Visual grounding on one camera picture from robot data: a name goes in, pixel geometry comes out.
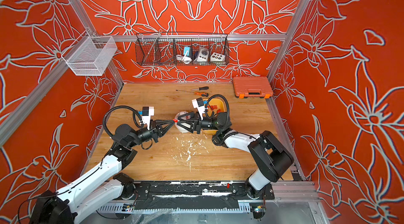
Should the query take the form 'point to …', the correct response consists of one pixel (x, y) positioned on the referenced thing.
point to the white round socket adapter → (203, 54)
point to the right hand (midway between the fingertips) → (177, 125)
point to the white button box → (217, 57)
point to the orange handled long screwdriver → (197, 93)
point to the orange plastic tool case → (255, 86)
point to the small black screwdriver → (204, 88)
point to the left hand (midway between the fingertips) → (173, 123)
